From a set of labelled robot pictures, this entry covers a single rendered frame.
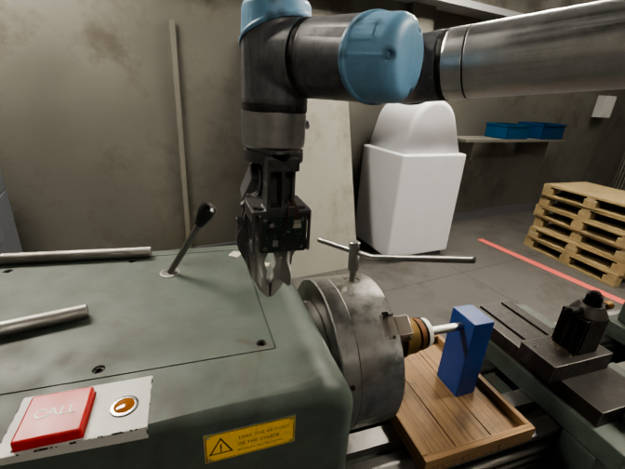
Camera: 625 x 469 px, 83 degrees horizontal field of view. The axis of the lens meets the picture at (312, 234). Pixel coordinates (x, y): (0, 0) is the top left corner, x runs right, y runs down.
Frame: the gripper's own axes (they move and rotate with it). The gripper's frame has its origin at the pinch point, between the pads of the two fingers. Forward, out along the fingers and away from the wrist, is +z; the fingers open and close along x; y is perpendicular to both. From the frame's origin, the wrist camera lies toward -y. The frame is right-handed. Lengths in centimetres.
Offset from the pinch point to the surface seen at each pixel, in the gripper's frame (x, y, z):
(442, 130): 218, -245, 0
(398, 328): 26.2, -3.0, 14.7
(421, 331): 37.5, -9.5, 22.3
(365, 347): 17.7, 0.1, 14.9
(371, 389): 18.0, 3.3, 21.5
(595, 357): 83, 1, 31
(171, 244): -32, -289, 115
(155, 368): -15.6, 5.0, 7.5
